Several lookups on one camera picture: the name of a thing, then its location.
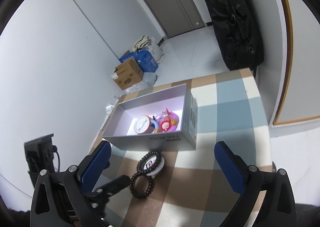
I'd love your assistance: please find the light blue ring bracelet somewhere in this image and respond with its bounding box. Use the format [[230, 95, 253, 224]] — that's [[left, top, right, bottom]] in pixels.
[[149, 119, 161, 135]]

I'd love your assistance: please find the blue cardboard box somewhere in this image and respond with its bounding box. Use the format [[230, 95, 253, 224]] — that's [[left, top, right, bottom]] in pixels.
[[119, 50, 158, 73]]

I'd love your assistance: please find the large black bag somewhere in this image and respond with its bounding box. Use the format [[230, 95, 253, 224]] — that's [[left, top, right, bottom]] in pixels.
[[205, 0, 264, 71]]

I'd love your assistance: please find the red white round badge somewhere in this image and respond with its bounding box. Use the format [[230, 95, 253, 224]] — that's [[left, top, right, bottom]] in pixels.
[[134, 115, 150, 135]]

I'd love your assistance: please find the wooden framed panel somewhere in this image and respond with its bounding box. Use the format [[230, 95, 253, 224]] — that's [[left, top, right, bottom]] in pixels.
[[273, 0, 319, 126]]

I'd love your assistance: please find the white bag with beige cloth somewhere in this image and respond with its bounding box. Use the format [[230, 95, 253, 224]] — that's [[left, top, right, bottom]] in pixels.
[[132, 35, 164, 64]]

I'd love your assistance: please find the black coil hair tie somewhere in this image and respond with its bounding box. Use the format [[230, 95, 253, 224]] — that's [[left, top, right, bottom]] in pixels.
[[130, 173, 156, 199]]

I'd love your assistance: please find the red cartoon hair clip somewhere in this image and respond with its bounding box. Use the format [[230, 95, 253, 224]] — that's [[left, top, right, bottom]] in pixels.
[[159, 108, 177, 132]]

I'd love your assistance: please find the grey plastic parcel bag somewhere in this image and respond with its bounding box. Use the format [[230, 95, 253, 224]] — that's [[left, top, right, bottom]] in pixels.
[[124, 72, 158, 94]]

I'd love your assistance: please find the brown cardboard box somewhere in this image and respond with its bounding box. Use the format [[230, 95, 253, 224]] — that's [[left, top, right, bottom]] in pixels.
[[111, 57, 144, 90]]

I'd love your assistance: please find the grey cardboard box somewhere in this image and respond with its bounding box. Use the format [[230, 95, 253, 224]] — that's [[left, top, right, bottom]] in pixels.
[[103, 84, 197, 151]]

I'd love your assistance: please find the white plastic parcel bag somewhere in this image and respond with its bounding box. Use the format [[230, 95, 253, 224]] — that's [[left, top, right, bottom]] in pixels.
[[105, 91, 125, 119]]

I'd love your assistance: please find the checkered tablecloth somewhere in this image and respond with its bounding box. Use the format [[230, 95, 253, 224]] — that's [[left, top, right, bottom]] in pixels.
[[105, 69, 272, 226]]

